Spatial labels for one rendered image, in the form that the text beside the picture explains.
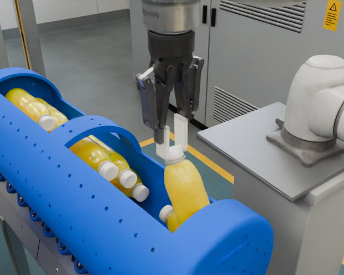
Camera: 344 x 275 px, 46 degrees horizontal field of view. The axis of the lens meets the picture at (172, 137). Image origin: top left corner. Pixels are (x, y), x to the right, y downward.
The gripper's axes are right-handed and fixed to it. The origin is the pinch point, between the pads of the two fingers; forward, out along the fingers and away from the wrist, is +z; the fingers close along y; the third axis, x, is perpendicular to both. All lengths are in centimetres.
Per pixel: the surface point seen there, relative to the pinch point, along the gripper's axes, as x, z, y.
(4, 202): -54, 40, 18
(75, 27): -462, 127, -229
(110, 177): -13.9, 14.2, 5.7
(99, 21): -460, 125, -267
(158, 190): -13.3, 24.3, -7.0
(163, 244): 13.1, 7.8, 13.4
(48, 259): -26, 41, 19
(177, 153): 1.9, 2.4, 0.3
